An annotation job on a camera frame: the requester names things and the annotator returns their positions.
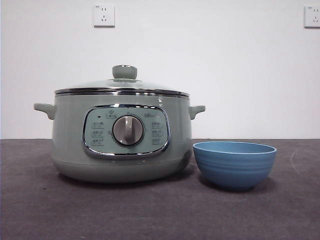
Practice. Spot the glass lid with green knob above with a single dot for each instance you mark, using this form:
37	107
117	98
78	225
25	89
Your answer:
124	73

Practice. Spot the pale green electric steamer pot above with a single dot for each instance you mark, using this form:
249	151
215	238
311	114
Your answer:
70	140

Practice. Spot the blue ribbed bowl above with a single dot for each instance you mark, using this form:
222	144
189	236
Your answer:
235	170

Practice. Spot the white wall socket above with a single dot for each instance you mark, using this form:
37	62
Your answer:
104	15
313	16

